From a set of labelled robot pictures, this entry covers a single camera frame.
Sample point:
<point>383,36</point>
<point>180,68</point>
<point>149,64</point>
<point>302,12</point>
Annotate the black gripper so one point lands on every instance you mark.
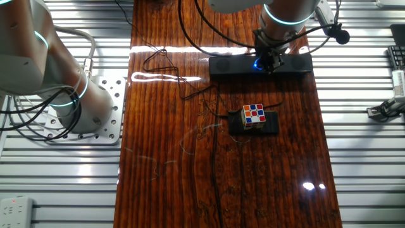
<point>268,54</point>

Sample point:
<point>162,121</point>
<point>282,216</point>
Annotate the round speaker volume knob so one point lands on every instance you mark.
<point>257,65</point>

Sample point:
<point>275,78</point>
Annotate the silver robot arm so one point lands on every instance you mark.
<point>31,63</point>

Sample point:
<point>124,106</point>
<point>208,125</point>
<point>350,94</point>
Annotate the black speaker bar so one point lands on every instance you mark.
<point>228,65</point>

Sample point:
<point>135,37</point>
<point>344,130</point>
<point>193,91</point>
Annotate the Rubik's cube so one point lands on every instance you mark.
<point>253,115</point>

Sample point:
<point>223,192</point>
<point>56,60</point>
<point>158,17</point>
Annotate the black computer keyboard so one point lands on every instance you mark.
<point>398,57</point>

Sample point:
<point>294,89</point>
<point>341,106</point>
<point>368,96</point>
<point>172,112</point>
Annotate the black flat panel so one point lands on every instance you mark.
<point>399,35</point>

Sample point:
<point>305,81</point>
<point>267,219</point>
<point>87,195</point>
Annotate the grey flat device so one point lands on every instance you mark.
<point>390,3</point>

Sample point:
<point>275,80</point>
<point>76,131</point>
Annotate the silver robot mounting plate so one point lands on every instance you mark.
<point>110,95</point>

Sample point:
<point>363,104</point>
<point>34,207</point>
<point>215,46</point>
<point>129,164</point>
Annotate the white power strip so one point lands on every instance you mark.
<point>16,212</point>

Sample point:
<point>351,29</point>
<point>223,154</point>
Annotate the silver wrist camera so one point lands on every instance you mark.
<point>324,16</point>

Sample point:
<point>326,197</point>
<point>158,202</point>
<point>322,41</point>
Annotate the small grey bracket camera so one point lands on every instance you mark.
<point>379,111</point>

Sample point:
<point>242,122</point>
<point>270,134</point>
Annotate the silver white depth camera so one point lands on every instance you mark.
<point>399,84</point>

